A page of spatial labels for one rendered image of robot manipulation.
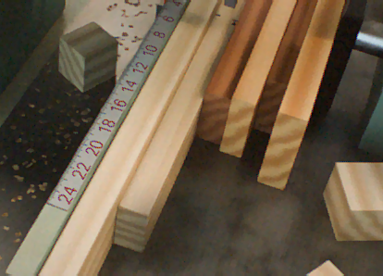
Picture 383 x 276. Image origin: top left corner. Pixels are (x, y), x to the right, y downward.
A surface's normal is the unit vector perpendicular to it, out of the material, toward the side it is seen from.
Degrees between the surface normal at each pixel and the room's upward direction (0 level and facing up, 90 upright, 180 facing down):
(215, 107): 90
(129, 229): 90
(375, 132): 90
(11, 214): 0
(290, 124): 90
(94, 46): 0
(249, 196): 0
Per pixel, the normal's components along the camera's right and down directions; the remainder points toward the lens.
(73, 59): -0.70, 0.44
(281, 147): -0.30, 0.67
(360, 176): 0.14, -0.68
